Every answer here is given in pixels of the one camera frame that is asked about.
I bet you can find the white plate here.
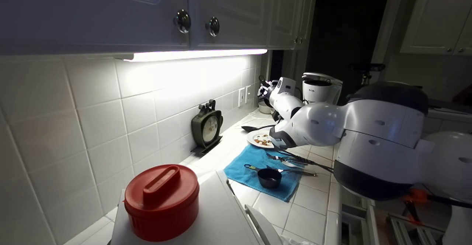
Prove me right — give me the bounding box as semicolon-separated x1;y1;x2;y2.
246;129;275;149

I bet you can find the black measuring cup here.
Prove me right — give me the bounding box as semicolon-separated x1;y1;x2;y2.
244;164;283;190

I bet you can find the black serving spoon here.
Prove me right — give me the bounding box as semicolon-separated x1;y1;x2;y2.
241;124;277;133

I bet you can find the white coffee maker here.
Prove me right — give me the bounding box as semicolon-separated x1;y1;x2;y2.
301;72;343;106

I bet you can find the green dial kitchen scale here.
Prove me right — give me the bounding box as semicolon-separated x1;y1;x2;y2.
190;99;224;155

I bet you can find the silver fork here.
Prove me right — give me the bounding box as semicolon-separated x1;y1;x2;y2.
266;153;309;166

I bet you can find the narrow white cabinet door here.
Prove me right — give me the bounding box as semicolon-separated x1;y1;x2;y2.
269;0;303;49

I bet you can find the blue cloth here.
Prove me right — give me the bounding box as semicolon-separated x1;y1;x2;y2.
223;144;305;203

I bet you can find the dark round cabinet knob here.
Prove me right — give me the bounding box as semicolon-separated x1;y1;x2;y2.
174;10;191;34
205;17;220;37

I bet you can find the under-cabinet light bar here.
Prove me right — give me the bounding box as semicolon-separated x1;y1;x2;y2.
114;49;268;62

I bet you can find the silver spoon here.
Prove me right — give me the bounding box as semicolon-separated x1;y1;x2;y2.
277;168;318;177

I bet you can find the white countertop appliance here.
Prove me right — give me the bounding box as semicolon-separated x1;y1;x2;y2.
110;169;284;245

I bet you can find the red round lidded container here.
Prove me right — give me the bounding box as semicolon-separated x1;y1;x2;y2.
124;164;200;242

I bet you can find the white cabinet with small knobs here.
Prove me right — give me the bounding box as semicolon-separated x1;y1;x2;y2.
400;0;472;56

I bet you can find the wide white cabinet door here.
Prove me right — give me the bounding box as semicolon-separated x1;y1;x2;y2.
0;0;190;55

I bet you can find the camera on mount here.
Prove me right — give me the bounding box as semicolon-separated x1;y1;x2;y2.
350;63;386;86

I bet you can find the white wall cabinet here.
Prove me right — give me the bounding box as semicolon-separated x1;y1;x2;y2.
0;0;316;56

